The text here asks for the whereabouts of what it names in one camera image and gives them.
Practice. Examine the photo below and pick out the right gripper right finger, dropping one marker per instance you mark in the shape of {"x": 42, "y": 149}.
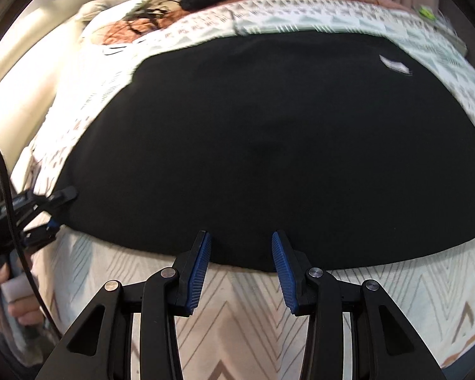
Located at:
{"x": 385, "y": 345}

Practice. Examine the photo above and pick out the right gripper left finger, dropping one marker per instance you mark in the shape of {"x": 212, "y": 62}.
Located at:
{"x": 98, "y": 345}

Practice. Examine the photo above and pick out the black button shirt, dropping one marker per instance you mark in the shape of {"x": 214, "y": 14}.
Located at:
{"x": 350, "y": 145}

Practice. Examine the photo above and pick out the patterned white bedspread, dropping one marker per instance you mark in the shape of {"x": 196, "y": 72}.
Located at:
{"x": 242, "y": 328}

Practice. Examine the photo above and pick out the cream padded headboard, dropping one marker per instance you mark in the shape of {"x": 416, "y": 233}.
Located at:
{"x": 33, "y": 52}

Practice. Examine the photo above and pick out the white pillow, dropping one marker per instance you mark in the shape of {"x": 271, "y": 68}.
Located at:
{"x": 96, "y": 14}

